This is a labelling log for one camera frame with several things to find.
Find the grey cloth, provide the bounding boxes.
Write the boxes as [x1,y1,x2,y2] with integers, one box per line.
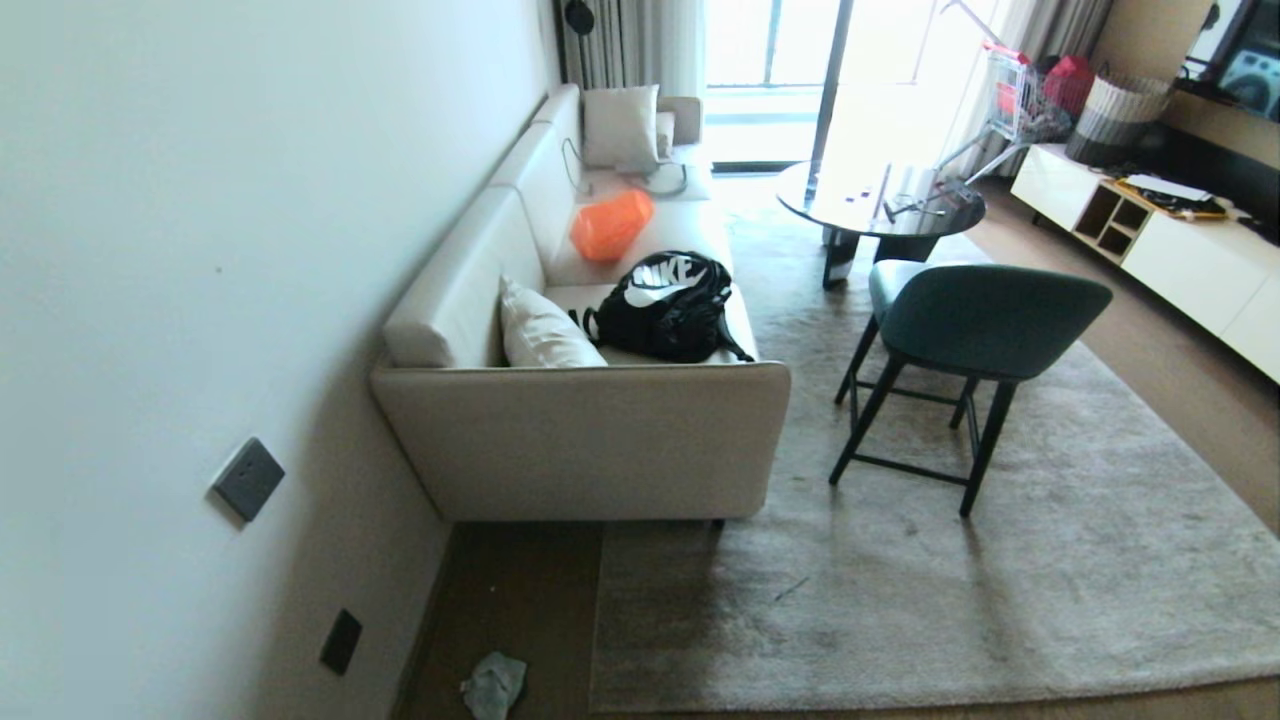
[460,651,528,720]

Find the grey rug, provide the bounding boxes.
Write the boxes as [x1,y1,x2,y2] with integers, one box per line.
[588,205,1280,714]

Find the black backpack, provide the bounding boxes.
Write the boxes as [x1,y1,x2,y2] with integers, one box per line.
[570,250,756,365]

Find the white cushion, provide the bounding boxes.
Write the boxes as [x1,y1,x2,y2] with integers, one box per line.
[498,275,608,369]
[582,84,662,169]

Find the beige sofa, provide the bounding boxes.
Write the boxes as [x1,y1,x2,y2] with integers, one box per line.
[369,83,793,524]

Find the orange bag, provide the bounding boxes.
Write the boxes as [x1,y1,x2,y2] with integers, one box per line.
[570,188,656,264]

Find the round black glass table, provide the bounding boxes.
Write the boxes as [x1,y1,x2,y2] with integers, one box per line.
[776,159,987,291]

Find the grey curtain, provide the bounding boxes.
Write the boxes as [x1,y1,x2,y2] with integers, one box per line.
[556,0,707,99]

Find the teal chair black legs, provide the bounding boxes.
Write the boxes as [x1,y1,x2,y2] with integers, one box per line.
[828,259,1114,519]

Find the small shopping cart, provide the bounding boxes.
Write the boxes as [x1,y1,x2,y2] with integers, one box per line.
[935,40,1073,186]

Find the red bag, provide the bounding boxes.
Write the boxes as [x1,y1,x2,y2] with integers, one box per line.
[1042,55,1097,119]

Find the striped woven basket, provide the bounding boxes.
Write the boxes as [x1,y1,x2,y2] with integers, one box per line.
[1064,72,1173,167]

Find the yellow tray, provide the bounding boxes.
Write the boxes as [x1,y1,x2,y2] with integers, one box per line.
[1113,174,1229,222]

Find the white low cabinet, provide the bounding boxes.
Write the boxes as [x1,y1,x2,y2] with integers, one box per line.
[1010,142,1280,384]

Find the television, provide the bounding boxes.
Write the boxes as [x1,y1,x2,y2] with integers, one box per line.
[1180,0,1280,123]

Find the black cable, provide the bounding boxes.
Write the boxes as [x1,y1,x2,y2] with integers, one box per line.
[561,137,690,198]

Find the grey wall switch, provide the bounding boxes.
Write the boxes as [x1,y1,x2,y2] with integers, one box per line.
[211,437,287,523]

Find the black wall socket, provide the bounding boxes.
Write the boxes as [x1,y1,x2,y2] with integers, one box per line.
[319,608,364,676]

